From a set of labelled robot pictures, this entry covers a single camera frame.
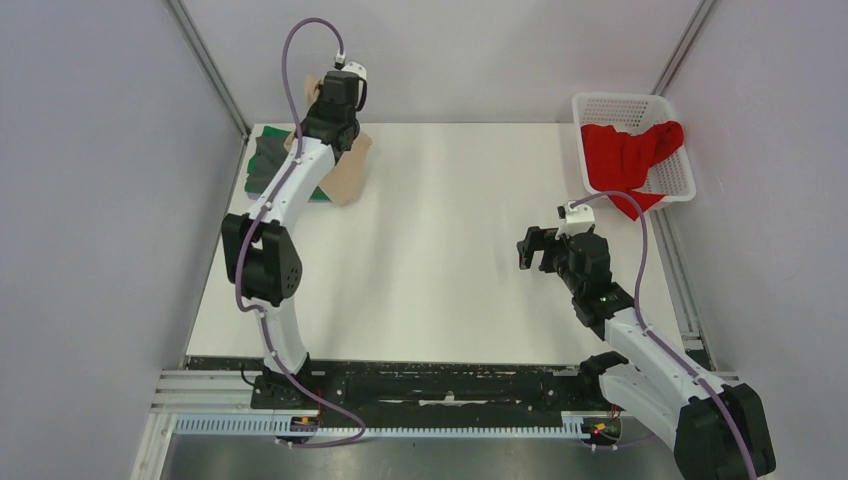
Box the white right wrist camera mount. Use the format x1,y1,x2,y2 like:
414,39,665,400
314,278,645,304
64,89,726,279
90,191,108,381
555,203,595,239

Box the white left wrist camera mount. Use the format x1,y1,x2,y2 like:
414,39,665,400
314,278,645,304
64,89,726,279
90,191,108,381
334,53,367,81

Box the grey folded t shirt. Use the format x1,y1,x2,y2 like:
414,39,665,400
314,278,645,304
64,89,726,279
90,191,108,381
246,132,297,195

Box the white plastic laundry basket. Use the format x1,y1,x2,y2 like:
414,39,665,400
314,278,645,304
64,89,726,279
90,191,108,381
571,92,696,210

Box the green folded t shirt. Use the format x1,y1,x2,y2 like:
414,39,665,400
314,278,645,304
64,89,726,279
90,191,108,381
245,124,333,203

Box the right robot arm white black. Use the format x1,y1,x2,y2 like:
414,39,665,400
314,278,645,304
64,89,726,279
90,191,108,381
517,226,777,479

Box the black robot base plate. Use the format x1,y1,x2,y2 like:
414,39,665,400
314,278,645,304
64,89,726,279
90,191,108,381
186,354,621,428

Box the corner aluminium post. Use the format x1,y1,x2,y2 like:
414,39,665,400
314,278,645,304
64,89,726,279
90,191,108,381
163,0,251,144
651,0,720,96

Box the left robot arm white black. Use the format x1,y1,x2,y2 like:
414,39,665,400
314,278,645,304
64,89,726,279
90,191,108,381
221,62,372,408

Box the red t shirt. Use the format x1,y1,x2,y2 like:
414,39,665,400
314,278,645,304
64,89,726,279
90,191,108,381
580,121,684,221

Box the aluminium frame rails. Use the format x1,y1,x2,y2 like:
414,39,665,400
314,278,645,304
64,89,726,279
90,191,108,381
145,205,751,419

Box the beige t shirt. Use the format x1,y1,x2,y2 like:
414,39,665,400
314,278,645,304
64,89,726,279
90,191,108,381
283,74,375,208

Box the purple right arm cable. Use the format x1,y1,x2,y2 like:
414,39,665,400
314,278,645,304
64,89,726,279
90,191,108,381
569,190,759,480

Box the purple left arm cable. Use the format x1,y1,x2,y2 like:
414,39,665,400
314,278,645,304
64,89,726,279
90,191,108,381
233,17,368,450

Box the white slotted cable duct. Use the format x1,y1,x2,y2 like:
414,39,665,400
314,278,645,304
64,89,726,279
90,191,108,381
173,413,592,440

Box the left corner aluminium post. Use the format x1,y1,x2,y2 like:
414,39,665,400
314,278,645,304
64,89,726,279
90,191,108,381
163,0,251,144

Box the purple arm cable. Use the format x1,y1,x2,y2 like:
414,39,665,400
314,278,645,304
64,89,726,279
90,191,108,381
233,17,368,450
569,190,759,480

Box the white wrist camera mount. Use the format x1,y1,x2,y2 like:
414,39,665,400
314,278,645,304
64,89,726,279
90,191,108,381
334,53,367,81
555,203,595,239

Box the right corner aluminium post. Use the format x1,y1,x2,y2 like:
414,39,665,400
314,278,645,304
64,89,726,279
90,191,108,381
651,0,720,96

